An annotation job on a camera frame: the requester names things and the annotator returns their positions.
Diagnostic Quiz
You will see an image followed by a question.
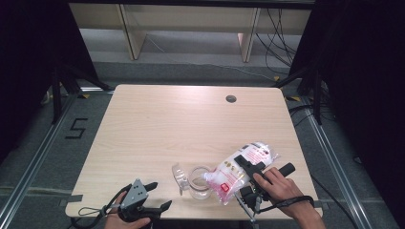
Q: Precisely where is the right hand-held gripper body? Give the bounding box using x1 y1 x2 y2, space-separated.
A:
234 161 296 229

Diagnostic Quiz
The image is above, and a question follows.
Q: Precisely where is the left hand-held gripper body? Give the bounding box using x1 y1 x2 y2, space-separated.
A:
117 178 160 223

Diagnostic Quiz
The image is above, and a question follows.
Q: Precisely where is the red and white sugar bag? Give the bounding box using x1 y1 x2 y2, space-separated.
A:
203 141 281 206

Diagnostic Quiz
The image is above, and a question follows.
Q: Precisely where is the clear glass jar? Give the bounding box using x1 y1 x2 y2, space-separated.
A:
187 165 214 200

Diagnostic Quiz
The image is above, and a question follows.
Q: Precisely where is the person's right hand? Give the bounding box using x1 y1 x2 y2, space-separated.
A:
252 168 308 218

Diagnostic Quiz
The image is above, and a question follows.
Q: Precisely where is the person's left hand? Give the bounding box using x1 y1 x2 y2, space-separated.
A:
104 192 151 229

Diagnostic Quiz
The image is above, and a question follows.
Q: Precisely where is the grey tape strip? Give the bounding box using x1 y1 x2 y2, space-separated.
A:
58 194 84 208

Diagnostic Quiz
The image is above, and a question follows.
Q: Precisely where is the black metal stand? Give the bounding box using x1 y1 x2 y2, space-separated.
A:
51 62 113 125
271 62 336 126

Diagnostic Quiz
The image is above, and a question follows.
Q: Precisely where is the black curtain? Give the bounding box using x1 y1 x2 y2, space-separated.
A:
0 0 98 163
289 0 405 223

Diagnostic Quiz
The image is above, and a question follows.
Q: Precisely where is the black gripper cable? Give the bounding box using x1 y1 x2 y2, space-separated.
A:
70 183 132 229

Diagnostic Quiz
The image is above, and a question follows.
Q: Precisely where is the black wrist strap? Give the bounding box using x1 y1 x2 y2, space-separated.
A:
259 195 315 215

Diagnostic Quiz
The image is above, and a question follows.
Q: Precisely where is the grey lanyard loop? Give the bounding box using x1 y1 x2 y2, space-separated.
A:
77 204 120 218

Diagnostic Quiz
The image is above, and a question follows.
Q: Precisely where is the black floor cable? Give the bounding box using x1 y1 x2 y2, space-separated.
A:
309 175 361 229

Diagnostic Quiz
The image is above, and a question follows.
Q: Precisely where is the aluminium floor rail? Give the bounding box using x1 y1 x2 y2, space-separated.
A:
301 97 368 229
0 92 78 220

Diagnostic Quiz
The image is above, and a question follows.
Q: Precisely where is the bundle of black cables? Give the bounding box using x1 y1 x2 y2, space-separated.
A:
256 8 299 75

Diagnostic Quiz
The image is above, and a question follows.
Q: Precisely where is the black frame beam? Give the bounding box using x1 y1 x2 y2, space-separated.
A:
68 0 317 10

